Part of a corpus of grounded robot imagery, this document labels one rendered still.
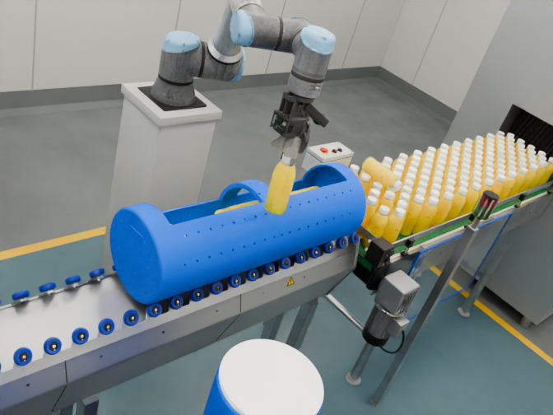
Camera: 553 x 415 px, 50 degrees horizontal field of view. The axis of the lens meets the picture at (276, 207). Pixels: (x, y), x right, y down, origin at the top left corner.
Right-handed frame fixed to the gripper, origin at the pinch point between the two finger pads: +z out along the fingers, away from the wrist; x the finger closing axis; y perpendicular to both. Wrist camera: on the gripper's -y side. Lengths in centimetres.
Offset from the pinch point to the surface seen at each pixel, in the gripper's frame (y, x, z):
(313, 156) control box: -62, -48, 31
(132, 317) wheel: 42, 1, 46
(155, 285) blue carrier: 38, 2, 35
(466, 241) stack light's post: -93, 16, 37
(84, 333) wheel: 56, 2, 47
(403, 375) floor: -125, 4, 140
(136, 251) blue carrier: 39, -8, 31
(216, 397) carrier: 36, 35, 46
